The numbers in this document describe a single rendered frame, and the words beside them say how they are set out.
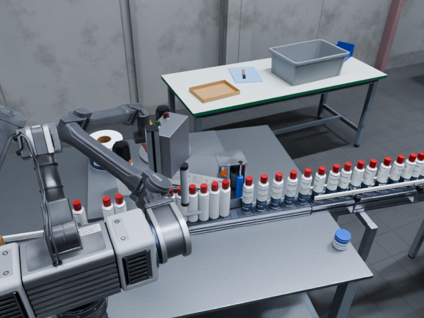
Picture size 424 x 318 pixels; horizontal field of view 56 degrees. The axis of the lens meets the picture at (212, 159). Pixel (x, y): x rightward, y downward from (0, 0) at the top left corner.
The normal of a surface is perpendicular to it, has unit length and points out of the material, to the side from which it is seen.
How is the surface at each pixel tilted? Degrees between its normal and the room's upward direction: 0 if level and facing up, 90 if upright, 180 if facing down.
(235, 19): 90
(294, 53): 85
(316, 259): 0
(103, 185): 0
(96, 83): 90
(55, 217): 44
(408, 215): 0
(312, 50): 85
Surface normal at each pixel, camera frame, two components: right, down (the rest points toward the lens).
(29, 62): 0.41, 0.54
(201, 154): 0.02, -0.82
